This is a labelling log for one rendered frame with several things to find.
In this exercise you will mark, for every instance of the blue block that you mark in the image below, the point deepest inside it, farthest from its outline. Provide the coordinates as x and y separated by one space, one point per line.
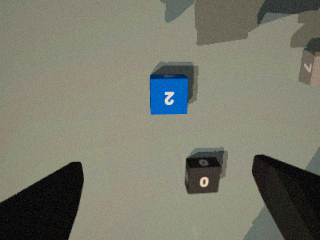
168 94

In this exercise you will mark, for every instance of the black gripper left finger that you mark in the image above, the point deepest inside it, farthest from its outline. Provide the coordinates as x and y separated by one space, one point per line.
46 210

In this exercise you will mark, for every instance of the grey digit block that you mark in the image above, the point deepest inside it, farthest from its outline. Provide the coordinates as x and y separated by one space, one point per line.
310 67

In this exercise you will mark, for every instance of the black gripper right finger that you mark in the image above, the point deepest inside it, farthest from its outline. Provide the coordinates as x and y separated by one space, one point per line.
292 196

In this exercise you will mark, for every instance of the black block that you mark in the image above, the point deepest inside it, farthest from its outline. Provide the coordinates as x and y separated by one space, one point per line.
202 175

